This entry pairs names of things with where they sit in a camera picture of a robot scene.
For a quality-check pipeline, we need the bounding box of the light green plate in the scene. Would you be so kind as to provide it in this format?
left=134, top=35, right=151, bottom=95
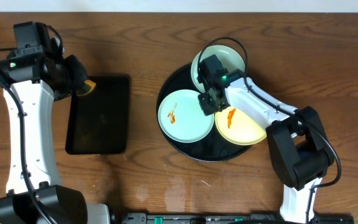
left=191, top=45, right=245, bottom=93
left=157, top=90, right=214, bottom=143

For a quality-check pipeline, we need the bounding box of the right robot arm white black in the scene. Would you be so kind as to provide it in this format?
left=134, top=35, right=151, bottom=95
left=196, top=68, right=341, bottom=223

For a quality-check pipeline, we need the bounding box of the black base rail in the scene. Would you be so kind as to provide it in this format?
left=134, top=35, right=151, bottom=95
left=121, top=212, right=356, bottom=224

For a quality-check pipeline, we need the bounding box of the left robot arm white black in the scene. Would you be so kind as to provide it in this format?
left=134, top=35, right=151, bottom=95
left=0, top=53, right=111, bottom=223

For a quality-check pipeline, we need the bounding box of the yellow plate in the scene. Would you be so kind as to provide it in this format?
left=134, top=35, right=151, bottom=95
left=214, top=106, right=267, bottom=146

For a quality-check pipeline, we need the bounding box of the black rectangular tray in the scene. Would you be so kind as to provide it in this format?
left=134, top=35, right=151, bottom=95
left=65, top=74, right=131, bottom=155

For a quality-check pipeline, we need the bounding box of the black round tray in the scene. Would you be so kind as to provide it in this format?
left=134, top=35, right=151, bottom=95
left=156, top=63, right=251, bottom=162

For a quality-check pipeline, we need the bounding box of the orange green sponge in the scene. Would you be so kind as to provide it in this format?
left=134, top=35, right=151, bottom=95
left=76, top=80, right=96, bottom=96

